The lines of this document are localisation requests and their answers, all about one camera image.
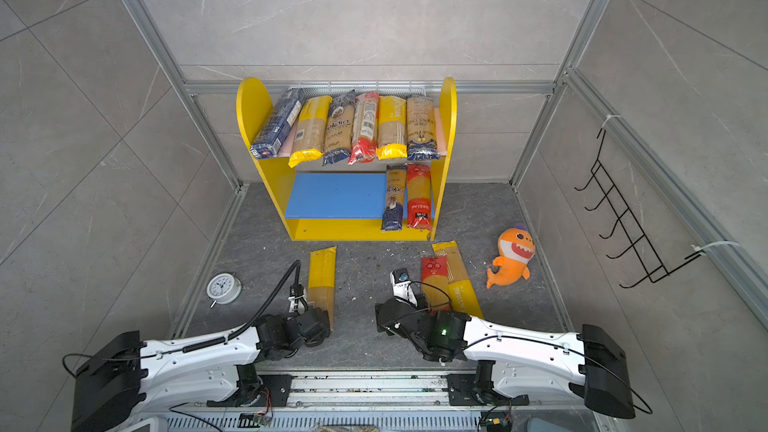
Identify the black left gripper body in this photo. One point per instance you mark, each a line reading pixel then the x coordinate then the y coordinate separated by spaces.
pixel 287 322

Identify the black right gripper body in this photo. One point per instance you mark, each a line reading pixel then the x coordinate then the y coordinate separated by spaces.
pixel 378 313

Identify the yellow clear spaghetti bag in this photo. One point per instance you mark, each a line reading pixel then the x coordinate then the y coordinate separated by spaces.
pixel 460 288

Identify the red yellow spaghetti bag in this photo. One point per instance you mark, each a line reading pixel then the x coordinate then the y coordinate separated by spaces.
pixel 435 283

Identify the blue gold spaghetti bag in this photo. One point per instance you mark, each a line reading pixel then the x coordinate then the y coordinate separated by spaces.
pixel 392 218

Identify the dark blue spaghetti box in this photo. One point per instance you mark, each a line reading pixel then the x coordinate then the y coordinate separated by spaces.
pixel 273 135

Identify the blue bottom spaghetti bag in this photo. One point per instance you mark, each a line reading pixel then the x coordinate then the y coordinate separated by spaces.
pixel 421 129

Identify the yellow top spaghetti bag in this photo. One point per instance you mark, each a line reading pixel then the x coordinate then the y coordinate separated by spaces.
pixel 321 281
pixel 308 144

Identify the red spaghetti bag white label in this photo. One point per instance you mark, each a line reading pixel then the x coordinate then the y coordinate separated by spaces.
pixel 364 128

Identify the blue label spaghetti bag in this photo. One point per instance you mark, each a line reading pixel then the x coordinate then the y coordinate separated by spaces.
pixel 339 128

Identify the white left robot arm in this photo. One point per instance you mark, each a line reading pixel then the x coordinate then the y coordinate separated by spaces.
pixel 130 376

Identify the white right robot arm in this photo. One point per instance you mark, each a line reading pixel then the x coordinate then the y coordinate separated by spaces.
pixel 516 366

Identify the yellow shelf with coloured boards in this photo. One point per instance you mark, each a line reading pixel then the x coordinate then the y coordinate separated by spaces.
pixel 347 206

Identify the orange shark plush toy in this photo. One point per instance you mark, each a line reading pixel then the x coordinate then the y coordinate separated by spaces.
pixel 516 248

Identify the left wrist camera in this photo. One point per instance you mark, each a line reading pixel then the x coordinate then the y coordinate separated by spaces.
pixel 297 300

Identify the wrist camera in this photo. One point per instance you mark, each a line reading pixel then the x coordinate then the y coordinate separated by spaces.
pixel 402 286
pixel 297 300

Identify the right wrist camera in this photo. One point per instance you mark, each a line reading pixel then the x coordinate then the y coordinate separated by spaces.
pixel 402 286

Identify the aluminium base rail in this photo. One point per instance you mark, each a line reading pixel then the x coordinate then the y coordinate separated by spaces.
pixel 427 400

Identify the black wire hook rack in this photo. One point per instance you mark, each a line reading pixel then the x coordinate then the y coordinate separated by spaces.
pixel 627 225

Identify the white wire mesh basket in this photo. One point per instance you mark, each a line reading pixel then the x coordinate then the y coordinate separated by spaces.
pixel 335 91

